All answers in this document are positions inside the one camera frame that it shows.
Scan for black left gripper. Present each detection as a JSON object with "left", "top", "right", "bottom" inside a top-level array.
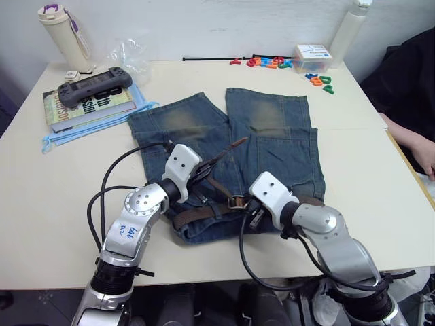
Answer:
[{"left": 188, "top": 158, "right": 220, "bottom": 187}]

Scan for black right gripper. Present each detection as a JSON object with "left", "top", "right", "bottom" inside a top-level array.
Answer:
[{"left": 243, "top": 198, "right": 266, "bottom": 231}]

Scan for brown braided belt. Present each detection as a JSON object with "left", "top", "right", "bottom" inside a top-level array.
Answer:
[{"left": 171, "top": 137, "right": 324, "bottom": 234}]

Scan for blue denim shorts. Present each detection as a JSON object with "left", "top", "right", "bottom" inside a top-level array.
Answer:
[{"left": 127, "top": 87, "right": 327, "bottom": 245}]

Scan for person's bare hand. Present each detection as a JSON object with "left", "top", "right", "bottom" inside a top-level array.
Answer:
[{"left": 413, "top": 141, "right": 435, "bottom": 179}]

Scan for dark rounded shape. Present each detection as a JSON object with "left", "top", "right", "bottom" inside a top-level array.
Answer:
[{"left": 237, "top": 280, "right": 290, "bottom": 326}]

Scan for hardcover book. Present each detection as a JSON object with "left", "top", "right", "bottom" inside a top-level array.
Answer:
[{"left": 42, "top": 83, "right": 137, "bottom": 133}]

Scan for clear plastic bag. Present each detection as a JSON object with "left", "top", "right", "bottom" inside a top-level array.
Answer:
[{"left": 107, "top": 38, "right": 154, "bottom": 86}]

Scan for grey handheld game controller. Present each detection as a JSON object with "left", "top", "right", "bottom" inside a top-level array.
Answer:
[{"left": 56, "top": 67, "right": 133, "bottom": 109}]

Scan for clear plastic letter box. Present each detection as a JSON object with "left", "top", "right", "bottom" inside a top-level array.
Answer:
[{"left": 293, "top": 43, "right": 334, "bottom": 74}]

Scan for cream bottle with purple lid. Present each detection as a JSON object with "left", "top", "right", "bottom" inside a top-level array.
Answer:
[{"left": 37, "top": 3, "right": 93, "bottom": 72}]

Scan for tall white bottle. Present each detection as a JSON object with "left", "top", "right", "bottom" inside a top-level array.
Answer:
[{"left": 328, "top": 0, "right": 370, "bottom": 69}]

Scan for person's black clothing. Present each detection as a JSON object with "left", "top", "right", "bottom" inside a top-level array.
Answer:
[{"left": 359, "top": 26, "right": 435, "bottom": 175}]

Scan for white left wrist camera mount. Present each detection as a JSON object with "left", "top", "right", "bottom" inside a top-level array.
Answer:
[{"left": 160, "top": 143, "right": 202, "bottom": 204}]

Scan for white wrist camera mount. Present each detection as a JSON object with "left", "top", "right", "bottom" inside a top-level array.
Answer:
[
  {"left": 248, "top": 171, "right": 300, "bottom": 229},
  {"left": 160, "top": 143, "right": 202, "bottom": 204}
]

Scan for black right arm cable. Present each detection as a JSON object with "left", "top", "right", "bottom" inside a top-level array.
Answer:
[{"left": 239, "top": 203, "right": 417, "bottom": 293}]

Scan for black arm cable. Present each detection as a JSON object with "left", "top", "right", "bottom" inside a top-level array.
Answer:
[
  {"left": 239, "top": 203, "right": 417, "bottom": 293},
  {"left": 86, "top": 141, "right": 174, "bottom": 254}
]

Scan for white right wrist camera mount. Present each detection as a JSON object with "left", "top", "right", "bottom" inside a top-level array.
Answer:
[{"left": 248, "top": 171, "right": 300, "bottom": 229}]

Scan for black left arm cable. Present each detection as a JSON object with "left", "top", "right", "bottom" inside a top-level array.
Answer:
[{"left": 86, "top": 141, "right": 174, "bottom": 254}]

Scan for long black cable tie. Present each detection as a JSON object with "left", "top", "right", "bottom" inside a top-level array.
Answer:
[
  {"left": 251, "top": 53, "right": 294, "bottom": 60},
  {"left": 181, "top": 56, "right": 254, "bottom": 63}
]

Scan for light blue drawstring bag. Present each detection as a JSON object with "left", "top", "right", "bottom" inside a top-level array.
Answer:
[{"left": 41, "top": 81, "right": 160, "bottom": 154}]

